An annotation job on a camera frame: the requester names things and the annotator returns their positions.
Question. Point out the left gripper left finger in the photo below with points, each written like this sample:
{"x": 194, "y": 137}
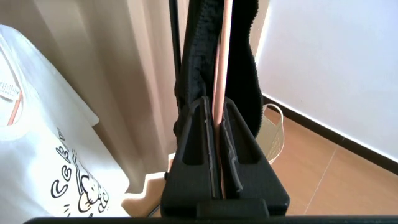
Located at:
{"x": 186, "y": 186}

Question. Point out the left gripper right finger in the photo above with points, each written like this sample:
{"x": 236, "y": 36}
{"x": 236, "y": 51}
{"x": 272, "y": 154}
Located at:
{"x": 258, "y": 186}

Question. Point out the black garment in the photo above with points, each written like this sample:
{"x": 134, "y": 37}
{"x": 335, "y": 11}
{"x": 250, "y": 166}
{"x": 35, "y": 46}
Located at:
{"x": 199, "y": 46}

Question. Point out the white printed t-shirt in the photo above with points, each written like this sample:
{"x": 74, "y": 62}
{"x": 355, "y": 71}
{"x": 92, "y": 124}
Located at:
{"x": 46, "y": 155}

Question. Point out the white laundry basket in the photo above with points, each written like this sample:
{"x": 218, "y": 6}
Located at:
{"x": 275, "y": 137}

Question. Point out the black clothes rack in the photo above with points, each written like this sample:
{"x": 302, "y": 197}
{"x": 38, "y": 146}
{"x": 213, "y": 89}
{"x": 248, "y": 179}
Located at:
{"x": 175, "y": 37}

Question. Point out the beige curtain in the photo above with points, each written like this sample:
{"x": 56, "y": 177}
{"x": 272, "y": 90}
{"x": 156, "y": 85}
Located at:
{"x": 124, "y": 77}

